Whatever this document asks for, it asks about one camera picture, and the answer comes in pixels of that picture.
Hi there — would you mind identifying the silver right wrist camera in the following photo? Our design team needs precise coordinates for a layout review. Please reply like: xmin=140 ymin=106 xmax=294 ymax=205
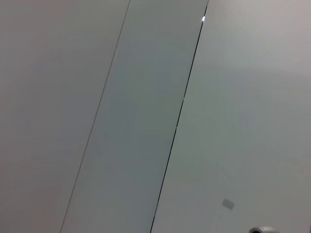
xmin=249 ymin=226 xmax=280 ymax=233

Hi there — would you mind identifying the small grey wall sticker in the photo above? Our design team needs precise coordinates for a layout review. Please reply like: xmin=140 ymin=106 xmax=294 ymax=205
xmin=222 ymin=198 xmax=236 ymax=210

